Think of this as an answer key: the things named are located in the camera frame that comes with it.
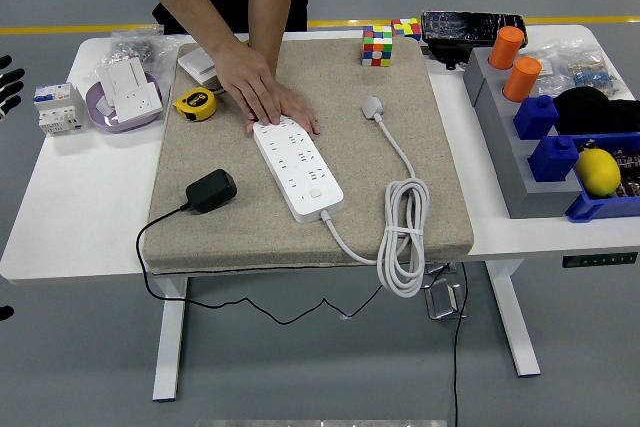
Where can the person's right hand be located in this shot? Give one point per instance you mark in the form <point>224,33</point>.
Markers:
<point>245,77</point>

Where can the person's left hand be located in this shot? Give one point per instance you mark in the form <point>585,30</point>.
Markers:
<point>300,109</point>

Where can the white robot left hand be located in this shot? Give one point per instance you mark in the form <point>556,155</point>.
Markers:
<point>10,78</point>

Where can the white power strip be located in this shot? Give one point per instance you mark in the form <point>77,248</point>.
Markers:
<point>300,172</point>

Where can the black power adapter plug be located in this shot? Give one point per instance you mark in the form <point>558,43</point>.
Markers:
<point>212,190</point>

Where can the person's right forearm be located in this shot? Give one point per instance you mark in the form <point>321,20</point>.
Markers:
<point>185,2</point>

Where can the yellow tape measure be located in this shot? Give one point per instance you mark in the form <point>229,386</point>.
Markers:
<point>197,103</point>

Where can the white circuit breaker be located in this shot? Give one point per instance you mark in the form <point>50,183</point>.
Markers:
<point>55,112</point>

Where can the grey-brown mat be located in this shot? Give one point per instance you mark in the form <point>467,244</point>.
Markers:
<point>350,157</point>

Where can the large colourful puzzle cube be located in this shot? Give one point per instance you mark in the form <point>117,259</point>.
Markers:
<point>377,49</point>

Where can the purple bowl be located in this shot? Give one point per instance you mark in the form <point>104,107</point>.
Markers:
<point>100,119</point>

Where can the white socket panel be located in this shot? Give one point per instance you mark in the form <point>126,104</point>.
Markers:
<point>137,104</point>

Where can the plastic bag of screws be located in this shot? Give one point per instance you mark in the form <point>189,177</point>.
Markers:
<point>132,49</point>

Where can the small colourful puzzle cube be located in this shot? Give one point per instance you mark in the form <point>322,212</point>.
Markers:
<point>406,28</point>

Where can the black wrapped device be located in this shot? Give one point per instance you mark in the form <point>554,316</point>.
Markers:
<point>460,27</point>

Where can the grey block holder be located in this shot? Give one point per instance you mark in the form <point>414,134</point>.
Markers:
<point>505,162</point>

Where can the orange cylinder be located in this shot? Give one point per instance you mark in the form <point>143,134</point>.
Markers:
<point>521,79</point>
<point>506,47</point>

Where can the blue block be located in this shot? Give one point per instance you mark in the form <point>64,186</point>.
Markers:
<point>535,119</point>
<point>552,159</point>

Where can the clear acrylic stand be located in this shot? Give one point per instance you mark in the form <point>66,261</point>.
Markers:
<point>442,299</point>

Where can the white table leg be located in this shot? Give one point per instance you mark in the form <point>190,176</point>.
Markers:
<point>167,347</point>
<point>515,327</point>

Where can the black cloth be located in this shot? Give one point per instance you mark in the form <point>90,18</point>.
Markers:
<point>585,109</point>

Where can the plastic bag of parts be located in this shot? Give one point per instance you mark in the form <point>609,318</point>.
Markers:
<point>585,69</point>

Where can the yellow lemon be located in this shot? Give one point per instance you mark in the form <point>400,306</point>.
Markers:
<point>597,172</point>

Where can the blue plastic bin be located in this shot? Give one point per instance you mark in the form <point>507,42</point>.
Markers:
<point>600,207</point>

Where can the black table control panel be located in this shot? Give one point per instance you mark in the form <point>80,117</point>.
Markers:
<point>600,260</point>

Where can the white wall switch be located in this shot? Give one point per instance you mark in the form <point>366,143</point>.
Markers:
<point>195,63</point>

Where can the white switch panel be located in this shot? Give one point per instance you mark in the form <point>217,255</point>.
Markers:
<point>122,74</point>

